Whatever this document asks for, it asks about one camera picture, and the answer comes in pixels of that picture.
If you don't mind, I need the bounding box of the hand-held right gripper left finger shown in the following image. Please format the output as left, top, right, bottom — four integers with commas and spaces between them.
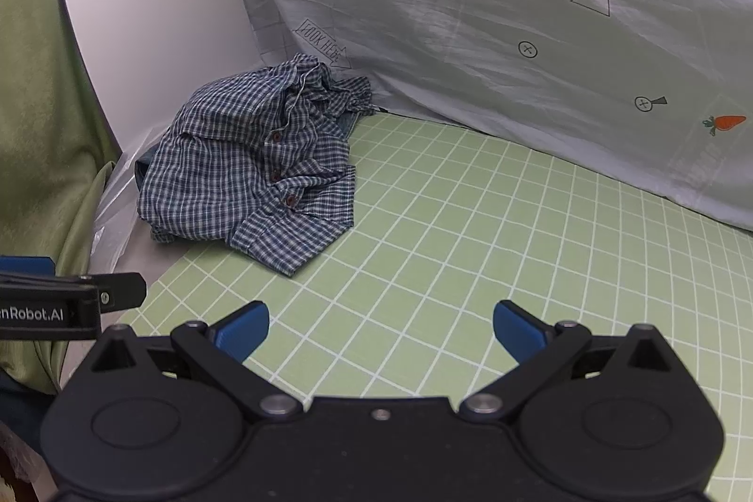
88, 300, 305, 423

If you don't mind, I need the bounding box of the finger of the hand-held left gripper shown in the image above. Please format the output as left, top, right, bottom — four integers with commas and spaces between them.
0, 255, 148, 313

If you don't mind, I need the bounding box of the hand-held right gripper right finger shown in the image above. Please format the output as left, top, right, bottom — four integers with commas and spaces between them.
459, 300, 677, 423

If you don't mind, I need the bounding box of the blue plaid shirt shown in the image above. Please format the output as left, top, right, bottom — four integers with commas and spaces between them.
136, 53, 378, 278

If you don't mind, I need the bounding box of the green grid mat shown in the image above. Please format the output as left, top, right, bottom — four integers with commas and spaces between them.
141, 112, 753, 502

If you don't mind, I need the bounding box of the green cloth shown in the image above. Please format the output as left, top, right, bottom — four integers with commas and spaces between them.
0, 0, 126, 397

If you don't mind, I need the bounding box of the grey printed bedsheet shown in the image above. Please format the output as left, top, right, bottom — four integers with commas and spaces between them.
212, 0, 753, 233

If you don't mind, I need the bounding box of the white board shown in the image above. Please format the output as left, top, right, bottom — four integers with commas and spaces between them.
53, 0, 261, 162

